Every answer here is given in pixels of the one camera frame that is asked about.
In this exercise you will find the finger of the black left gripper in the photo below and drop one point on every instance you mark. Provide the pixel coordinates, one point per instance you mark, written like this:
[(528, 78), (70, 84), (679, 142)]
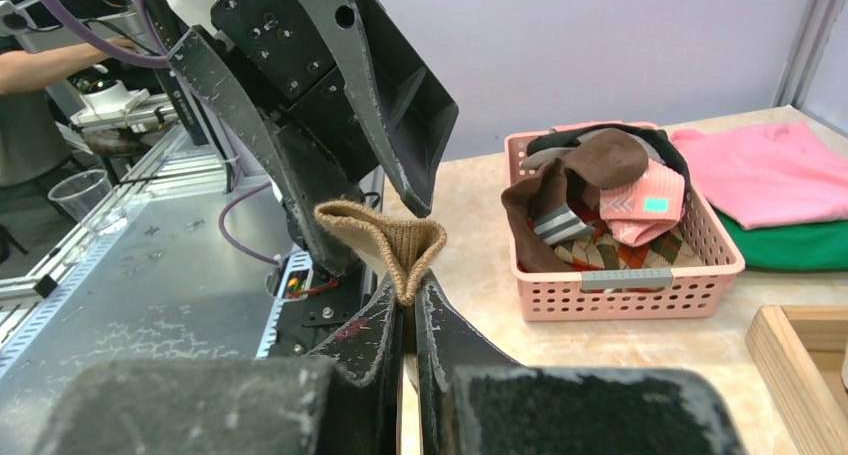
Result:
[(303, 175), (405, 112)]

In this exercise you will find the pink patterned sock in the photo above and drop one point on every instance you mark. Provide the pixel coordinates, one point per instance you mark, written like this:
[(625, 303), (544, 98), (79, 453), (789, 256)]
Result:
[(641, 211)]

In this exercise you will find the person forearm in background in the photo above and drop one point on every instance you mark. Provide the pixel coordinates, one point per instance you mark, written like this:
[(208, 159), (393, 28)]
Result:
[(24, 72)]

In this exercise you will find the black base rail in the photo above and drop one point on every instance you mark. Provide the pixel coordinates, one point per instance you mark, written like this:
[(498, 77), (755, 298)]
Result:
[(308, 304)]

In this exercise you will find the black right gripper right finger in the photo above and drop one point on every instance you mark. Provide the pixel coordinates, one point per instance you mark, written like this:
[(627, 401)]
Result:
[(476, 399)]

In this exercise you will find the pink towel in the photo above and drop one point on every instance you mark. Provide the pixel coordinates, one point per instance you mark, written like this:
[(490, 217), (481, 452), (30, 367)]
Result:
[(767, 175)]

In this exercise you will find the clear plastic cup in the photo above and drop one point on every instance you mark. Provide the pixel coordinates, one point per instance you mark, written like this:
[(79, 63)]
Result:
[(88, 197)]

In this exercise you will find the green cloth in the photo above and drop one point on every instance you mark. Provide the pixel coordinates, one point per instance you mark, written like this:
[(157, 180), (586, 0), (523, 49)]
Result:
[(812, 247)]

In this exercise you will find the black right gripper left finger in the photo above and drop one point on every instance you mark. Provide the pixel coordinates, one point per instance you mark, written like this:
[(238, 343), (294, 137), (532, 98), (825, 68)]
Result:
[(339, 398)]

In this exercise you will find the wooden rack base tray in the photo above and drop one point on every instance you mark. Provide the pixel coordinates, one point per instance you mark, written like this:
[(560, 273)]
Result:
[(800, 351)]

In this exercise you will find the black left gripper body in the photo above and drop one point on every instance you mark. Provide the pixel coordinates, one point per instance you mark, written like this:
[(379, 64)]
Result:
[(277, 55)]

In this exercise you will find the dark brown sock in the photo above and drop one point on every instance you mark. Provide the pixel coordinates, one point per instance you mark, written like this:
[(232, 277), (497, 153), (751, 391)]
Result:
[(537, 208)]

